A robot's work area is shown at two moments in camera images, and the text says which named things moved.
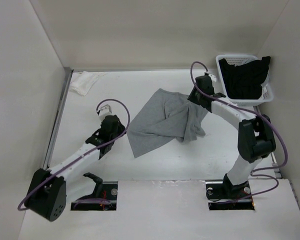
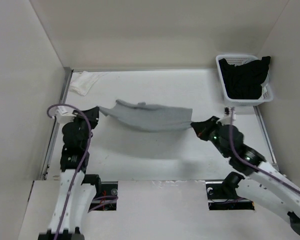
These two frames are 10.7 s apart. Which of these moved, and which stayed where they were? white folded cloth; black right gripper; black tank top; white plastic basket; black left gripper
Moved: black right gripper; black left gripper
Stayed: black tank top; white folded cloth; white plastic basket
